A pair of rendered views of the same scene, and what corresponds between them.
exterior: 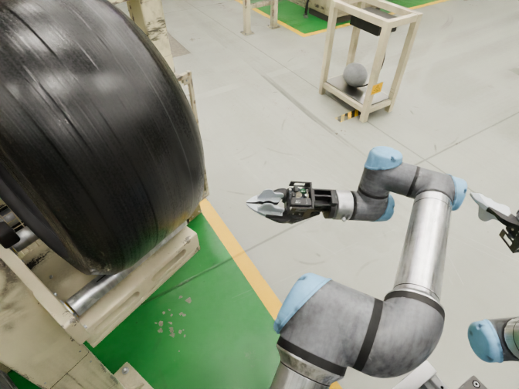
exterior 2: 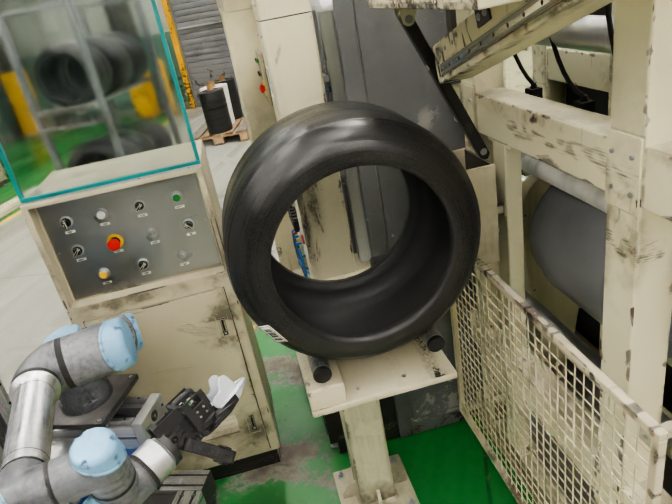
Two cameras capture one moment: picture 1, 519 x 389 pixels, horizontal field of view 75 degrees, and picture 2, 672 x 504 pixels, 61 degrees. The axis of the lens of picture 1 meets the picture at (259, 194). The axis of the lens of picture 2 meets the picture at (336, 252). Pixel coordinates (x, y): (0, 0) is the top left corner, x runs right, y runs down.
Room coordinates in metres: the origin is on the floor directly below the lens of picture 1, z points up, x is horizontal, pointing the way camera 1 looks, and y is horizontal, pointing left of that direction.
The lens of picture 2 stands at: (1.43, -0.49, 1.71)
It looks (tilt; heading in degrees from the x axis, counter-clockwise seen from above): 25 degrees down; 135
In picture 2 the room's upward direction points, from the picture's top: 11 degrees counter-clockwise
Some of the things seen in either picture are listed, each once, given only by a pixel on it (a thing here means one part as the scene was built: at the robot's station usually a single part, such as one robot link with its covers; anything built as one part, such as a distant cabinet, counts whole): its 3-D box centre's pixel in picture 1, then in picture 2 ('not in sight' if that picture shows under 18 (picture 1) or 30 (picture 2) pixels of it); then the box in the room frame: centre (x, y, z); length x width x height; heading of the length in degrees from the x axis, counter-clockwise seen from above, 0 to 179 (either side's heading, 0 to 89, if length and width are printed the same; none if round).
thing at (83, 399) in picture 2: not in sight; (81, 385); (-0.15, -0.07, 0.77); 0.15 x 0.15 x 0.10
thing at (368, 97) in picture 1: (363, 59); not in sight; (2.78, -0.86, 0.40); 0.60 x 0.35 x 0.80; 32
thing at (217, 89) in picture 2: not in sight; (220, 107); (-5.26, 4.47, 0.38); 1.20 x 0.80 x 0.76; 130
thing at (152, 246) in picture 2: not in sight; (173, 326); (-0.38, 0.38, 0.63); 0.56 x 0.41 x 1.27; 53
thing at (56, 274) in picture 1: (110, 255); (367, 353); (0.56, 0.43, 0.80); 0.37 x 0.36 x 0.02; 53
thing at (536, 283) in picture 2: not in sight; (561, 275); (0.73, 1.33, 0.61); 0.33 x 0.06 x 0.86; 53
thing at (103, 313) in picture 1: (137, 274); (314, 355); (0.47, 0.32, 0.83); 0.36 x 0.09 x 0.06; 143
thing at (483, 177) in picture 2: not in sight; (459, 209); (0.61, 0.86, 1.05); 0.20 x 0.15 x 0.30; 143
